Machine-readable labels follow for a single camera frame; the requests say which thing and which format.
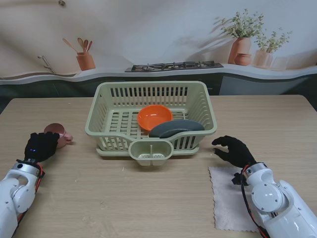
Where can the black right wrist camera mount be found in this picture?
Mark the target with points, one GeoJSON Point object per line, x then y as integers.
{"type": "Point", "coordinates": [237, 179]}

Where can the orange plastic bowl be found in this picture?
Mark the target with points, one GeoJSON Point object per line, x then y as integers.
{"type": "Point", "coordinates": [153, 116]}

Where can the green cutlery holder cup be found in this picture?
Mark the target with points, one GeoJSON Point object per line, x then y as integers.
{"type": "Point", "coordinates": [148, 161]}

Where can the pale pink wiping cloth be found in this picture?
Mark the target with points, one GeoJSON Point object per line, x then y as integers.
{"type": "Point", "coordinates": [227, 203]}

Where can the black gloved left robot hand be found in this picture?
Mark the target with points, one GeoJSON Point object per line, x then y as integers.
{"type": "Point", "coordinates": [40, 146]}

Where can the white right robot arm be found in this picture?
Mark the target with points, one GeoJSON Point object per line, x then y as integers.
{"type": "Point", "coordinates": [280, 205]}

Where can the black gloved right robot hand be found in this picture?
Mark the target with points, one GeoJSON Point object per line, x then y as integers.
{"type": "Point", "coordinates": [239, 152]}

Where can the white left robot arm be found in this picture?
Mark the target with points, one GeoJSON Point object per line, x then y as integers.
{"type": "Point", "coordinates": [15, 193]}

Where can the pink plastic mug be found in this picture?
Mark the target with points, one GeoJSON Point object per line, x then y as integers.
{"type": "Point", "coordinates": [53, 129]}

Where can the printed kitchen backdrop banner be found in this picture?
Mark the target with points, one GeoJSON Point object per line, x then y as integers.
{"type": "Point", "coordinates": [148, 37]}

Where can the green plastic dish rack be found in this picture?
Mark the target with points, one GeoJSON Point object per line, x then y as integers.
{"type": "Point", "coordinates": [148, 84]}

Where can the grey round plate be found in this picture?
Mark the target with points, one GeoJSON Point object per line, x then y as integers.
{"type": "Point", "coordinates": [173, 127]}

